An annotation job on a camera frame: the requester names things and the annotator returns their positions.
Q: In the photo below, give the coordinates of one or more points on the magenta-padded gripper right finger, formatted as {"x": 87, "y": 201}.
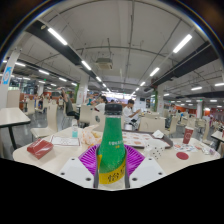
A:
{"x": 148, "y": 170}

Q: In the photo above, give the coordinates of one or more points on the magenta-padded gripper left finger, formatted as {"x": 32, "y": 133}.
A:
{"x": 75, "y": 170}

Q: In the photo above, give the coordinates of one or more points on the green-labelled clear drink bottle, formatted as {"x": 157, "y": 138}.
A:
{"x": 111, "y": 150}

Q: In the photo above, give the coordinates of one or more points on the flat round red coaster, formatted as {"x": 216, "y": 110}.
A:
{"x": 182, "y": 156}

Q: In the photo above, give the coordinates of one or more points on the small clear teal bottle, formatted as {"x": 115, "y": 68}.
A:
{"x": 75, "y": 131}

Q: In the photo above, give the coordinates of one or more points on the red packet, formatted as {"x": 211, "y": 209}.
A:
{"x": 40, "y": 148}

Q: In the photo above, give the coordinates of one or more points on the red paper cup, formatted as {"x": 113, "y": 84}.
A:
{"x": 188, "y": 135}

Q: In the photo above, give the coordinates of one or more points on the person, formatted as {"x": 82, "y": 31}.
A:
{"x": 127, "y": 113}
{"x": 69, "y": 106}
{"x": 100, "y": 106}

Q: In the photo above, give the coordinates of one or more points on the pink printed paper leaflet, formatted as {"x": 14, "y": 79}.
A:
{"x": 207, "y": 150}

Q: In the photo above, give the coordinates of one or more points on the white table with black leg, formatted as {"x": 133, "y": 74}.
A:
{"x": 218, "y": 135}
{"x": 11, "y": 116}

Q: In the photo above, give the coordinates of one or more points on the ceiling air conditioner unit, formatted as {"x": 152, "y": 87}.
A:
{"x": 104, "y": 63}

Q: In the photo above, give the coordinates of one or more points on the ceiling strip lights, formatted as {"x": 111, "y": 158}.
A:
{"x": 182, "y": 43}

